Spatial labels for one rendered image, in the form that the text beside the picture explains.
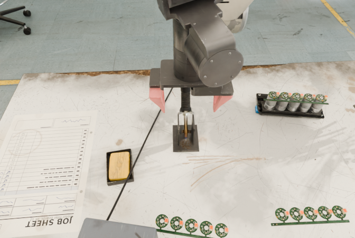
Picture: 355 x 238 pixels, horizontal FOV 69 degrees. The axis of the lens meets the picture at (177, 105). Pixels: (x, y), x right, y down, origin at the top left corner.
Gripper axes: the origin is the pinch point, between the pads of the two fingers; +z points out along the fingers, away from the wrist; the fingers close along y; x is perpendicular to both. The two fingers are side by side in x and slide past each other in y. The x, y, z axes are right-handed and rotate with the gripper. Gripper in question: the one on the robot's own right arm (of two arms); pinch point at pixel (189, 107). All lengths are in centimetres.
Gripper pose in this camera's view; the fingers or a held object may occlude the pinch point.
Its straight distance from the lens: 50.2
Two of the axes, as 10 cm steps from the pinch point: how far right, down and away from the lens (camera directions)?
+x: -0.2, -7.4, 6.7
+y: 10.0, -0.2, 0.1
